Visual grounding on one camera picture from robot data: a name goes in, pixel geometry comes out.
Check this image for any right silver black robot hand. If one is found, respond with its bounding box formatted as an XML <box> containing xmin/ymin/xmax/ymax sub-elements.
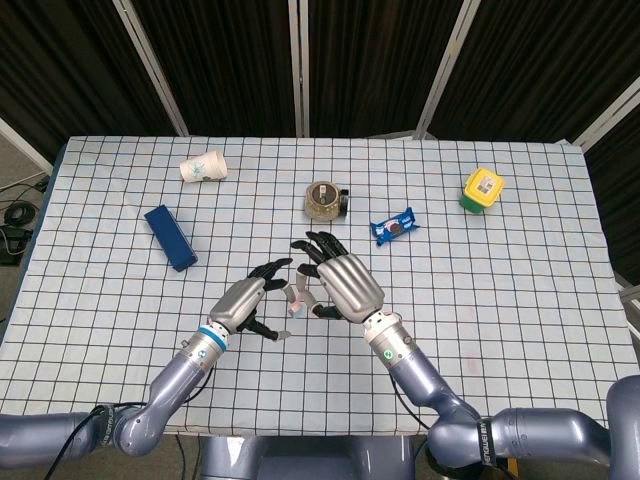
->
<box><xmin>289</xmin><ymin>230</ymin><xmax>387</xmax><ymax>324</ymax></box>

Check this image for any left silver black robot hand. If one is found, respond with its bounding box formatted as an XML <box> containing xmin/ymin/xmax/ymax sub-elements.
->
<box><xmin>208</xmin><ymin>257</ymin><xmax>295</xmax><ymax>343</ymax></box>

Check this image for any blue cookie snack packet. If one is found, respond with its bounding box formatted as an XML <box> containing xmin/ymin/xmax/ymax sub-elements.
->
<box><xmin>369</xmin><ymin>207</ymin><xmax>420</xmax><ymax>247</ymax></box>

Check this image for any round jar with brown lid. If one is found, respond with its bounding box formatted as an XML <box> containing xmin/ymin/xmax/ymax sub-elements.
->
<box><xmin>303</xmin><ymin>180</ymin><xmax>342</xmax><ymax>223</ymax></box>

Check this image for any dark blue rectangular box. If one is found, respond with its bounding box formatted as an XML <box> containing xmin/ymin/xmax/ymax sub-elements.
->
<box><xmin>143</xmin><ymin>203</ymin><xmax>199</xmax><ymax>274</ymax></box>

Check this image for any blue checked tablecloth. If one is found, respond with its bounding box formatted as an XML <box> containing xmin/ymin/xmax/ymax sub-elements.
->
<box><xmin>0</xmin><ymin>134</ymin><xmax>629</xmax><ymax>437</ymax></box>

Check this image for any white printed paper cup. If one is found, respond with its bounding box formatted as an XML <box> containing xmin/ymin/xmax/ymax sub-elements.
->
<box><xmin>179</xmin><ymin>148</ymin><xmax>229</xmax><ymax>184</ymax></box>

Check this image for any yellow lidded green container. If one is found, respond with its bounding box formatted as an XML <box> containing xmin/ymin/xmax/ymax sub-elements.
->
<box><xmin>458</xmin><ymin>167</ymin><xmax>506</xmax><ymax>216</ymax></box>

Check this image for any grey robot torso base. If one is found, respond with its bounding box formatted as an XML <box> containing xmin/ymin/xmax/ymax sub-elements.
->
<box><xmin>198</xmin><ymin>435</ymin><xmax>417</xmax><ymax>480</ymax></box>

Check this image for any black folding screen panel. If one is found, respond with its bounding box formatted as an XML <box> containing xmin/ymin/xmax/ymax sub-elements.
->
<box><xmin>569</xmin><ymin>74</ymin><xmax>640</xmax><ymax>286</ymax></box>
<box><xmin>298</xmin><ymin>0</ymin><xmax>481</xmax><ymax>140</ymax></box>
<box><xmin>0</xmin><ymin>0</ymin><xmax>190</xmax><ymax>161</ymax></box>
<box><xmin>417</xmin><ymin>0</ymin><xmax>640</xmax><ymax>144</ymax></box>
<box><xmin>129</xmin><ymin>0</ymin><xmax>304</xmax><ymax>139</ymax></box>

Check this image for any black power adapter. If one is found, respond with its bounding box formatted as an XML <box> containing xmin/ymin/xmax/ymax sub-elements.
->
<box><xmin>0</xmin><ymin>224</ymin><xmax>32</xmax><ymax>266</ymax></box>

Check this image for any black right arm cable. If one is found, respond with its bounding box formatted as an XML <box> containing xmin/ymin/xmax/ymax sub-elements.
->
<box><xmin>388</xmin><ymin>372</ymin><xmax>432</xmax><ymax>432</ymax></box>

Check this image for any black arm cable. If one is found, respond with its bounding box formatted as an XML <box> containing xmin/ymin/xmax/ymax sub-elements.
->
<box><xmin>43</xmin><ymin>402</ymin><xmax>149</xmax><ymax>480</ymax></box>
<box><xmin>388</xmin><ymin>372</ymin><xmax>432</xmax><ymax>432</ymax></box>

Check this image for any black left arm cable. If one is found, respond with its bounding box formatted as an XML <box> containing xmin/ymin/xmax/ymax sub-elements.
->
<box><xmin>43</xmin><ymin>402</ymin><xmax>149</xmax><ymax>480</ymax></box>

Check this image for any coiled black cable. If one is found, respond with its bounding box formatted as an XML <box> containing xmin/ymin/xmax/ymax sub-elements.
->
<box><xmin>3</xmin><ymin>199</ymin><xmax>37</xmax><ymax>227</ymax></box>

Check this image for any grey metal frame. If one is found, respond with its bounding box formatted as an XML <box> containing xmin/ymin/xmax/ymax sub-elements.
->
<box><xmin>618</xmin><ymin>285</ymin><xmax>640</xmax><ymax>347</ymax></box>

